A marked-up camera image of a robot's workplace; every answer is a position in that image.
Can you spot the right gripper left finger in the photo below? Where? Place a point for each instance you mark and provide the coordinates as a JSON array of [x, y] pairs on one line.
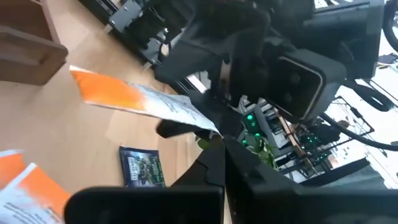
[[186, 205]]

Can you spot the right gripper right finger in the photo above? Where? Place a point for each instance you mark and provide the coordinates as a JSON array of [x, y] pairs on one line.
[[280, 205]]

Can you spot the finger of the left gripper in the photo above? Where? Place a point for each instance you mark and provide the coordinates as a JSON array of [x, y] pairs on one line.
[[222, 119], [174, 128]]

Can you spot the wooden tea organiser box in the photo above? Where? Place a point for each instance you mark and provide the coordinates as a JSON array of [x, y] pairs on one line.
[[28, 53]]

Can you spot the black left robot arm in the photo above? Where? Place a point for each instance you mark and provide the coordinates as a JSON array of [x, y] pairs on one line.
[[342, 28]]

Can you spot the dark green tea packet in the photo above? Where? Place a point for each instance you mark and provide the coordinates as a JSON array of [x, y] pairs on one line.
[[141, 168]]

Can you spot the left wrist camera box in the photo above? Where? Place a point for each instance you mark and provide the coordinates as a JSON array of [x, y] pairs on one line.
[[298, 84]]

